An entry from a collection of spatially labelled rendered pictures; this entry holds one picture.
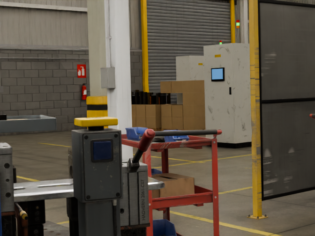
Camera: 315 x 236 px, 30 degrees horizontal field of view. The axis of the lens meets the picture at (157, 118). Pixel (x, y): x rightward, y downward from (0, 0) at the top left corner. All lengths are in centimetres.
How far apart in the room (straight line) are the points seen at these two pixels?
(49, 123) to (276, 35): 484
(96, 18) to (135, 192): 731
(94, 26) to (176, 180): 530
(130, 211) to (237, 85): 1019
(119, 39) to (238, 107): 639
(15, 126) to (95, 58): 752
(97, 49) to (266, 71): 344
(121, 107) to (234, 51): 630
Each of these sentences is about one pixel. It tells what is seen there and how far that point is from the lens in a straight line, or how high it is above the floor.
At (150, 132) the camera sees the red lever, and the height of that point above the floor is 113.
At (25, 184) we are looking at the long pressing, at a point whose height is 100.
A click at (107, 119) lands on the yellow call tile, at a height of 116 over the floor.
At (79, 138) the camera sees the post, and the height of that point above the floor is 113.
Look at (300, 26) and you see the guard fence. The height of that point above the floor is 176.
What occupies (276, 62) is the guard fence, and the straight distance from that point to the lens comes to 562.
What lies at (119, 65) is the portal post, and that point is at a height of 141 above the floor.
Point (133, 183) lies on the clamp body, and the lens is 113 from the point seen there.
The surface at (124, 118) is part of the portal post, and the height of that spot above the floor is 94.
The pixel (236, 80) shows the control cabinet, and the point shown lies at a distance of 1124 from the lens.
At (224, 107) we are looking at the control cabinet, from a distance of 1137.
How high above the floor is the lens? 121
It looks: 3 degrees down
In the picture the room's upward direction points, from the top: 2 degrees counter-clockwise
